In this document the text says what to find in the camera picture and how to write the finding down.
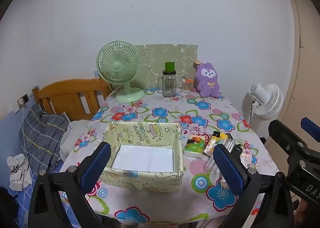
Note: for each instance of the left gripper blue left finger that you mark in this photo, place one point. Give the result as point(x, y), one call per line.
point(92, 166)

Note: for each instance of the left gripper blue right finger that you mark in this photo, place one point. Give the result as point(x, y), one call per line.
point(230, 168)

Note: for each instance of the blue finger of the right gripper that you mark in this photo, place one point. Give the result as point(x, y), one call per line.
point(284, 137)
point(311, 128)

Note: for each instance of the pink wet wipes pack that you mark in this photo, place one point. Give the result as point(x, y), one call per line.
point(248, 159)

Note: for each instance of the yellow white tissue pack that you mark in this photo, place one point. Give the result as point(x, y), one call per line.
point(215, 139)

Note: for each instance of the green orange tissue pack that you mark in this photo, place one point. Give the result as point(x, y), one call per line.
point(195, 146)

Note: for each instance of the yellow cartoon fabric storage box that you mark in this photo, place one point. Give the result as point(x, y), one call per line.
point(146, 156)

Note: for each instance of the black plastic bag roll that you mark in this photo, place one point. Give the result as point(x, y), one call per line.
point(236, 152)

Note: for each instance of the beige door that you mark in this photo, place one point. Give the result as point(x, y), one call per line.
point(302, 97)

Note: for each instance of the white standing fan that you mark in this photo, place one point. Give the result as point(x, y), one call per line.
point(261, 105)

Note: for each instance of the white bedding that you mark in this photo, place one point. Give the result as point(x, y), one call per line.
point(69, 138)

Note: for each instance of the grey plaid pillow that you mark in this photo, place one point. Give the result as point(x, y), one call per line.
point(40, 137)

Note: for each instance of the floral tablecloth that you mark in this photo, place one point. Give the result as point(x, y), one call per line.
point(201, 195)

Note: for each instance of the crumpled white cloth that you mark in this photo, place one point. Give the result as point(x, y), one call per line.
point(20, 172)

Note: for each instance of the purple plush bunny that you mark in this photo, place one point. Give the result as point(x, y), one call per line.
point(206, 78)

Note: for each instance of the small orange lid jar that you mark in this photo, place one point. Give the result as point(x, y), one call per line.
point(186, 84)

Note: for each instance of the green desk fan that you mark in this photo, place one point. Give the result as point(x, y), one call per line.
point(118, 63)

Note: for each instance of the glass mason jar mug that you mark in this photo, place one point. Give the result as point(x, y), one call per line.
point(167, 84)

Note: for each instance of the green cup on jar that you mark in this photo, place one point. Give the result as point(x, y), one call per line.
point(169, 68)

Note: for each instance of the green patterned board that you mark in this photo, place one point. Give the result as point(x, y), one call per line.
point(156, 58)

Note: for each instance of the wall power socket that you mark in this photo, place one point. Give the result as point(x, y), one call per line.
point(23, 100)

